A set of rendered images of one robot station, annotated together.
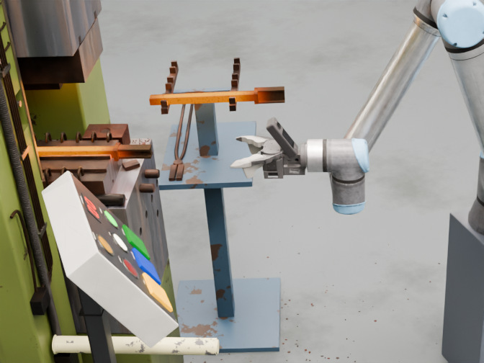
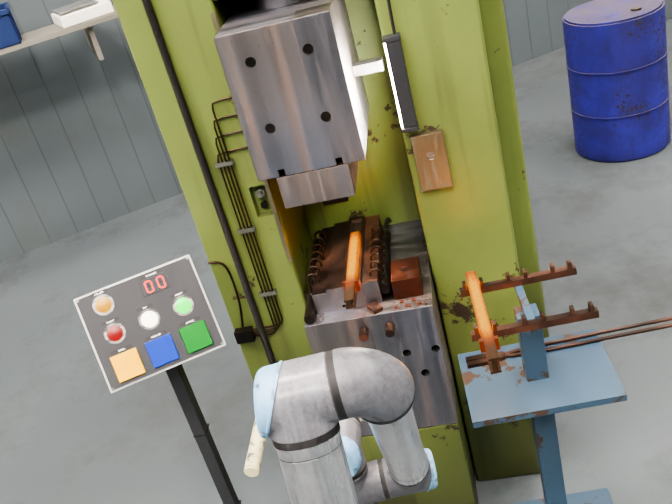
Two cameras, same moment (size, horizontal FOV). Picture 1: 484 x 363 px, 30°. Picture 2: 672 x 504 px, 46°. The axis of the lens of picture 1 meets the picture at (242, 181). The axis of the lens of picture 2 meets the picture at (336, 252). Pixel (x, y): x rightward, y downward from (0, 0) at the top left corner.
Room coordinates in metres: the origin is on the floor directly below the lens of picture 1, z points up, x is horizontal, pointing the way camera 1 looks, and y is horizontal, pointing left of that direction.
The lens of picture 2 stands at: (2.25, -1.62, 2.16)
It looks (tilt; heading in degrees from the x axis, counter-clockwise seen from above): 28 degrees down; 93
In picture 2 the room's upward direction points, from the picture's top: 16 degrees counter-clockwise
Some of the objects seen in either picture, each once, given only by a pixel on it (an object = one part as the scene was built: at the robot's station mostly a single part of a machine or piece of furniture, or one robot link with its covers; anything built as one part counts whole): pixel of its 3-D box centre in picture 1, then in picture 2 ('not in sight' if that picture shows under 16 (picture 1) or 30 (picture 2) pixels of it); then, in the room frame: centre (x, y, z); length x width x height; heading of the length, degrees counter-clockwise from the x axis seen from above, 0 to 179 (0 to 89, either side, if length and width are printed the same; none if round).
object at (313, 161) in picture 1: (313, 155); not in sight; (2.11, -0.20, 0.98); 0.10 x 0.05 x 0.09; 172
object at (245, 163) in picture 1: (248, 168); not in sight; (2.07, -0.02, 0.97); 0.09 x 0.03 x 0.06; 118
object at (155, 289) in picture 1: (155, 293); (127, 365); (1.53, 0.21, 1.01); 0.07 x 0.05 x 0.07; 16
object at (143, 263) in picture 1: (145, 267); (162, 350); (1.63, 0.23, 1.01); 0.07 x 0.05 x 0.07; 16
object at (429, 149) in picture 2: not in sight; (431, 160); (2.49, 0.44, 1.27); 0.09 x 0.02 x 0.17; 171
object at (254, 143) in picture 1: (252, 146); not in sight; (2.19, -0.04, 0.97); 0.09 x 0.03 x 0.06; 46
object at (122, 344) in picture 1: (135, 345); (262, 420); (1.81, 0.32, 0.62); 0.44 x 0.05 x 0.05; 81
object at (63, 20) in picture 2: not in sight; (81, 11); (0.92, 3.47, 1.51); 0.35 x 0.34 x 0.09; 18
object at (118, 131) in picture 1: (106, 140); (406, 277); (2.35, 0.39, 0.95); 0.12 x 0.09 x 0.07; 81
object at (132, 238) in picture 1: (135, 243); (196, 336); (1.73, 0.26, 1.01); 0.07 x 0.05 x 0.07; 16
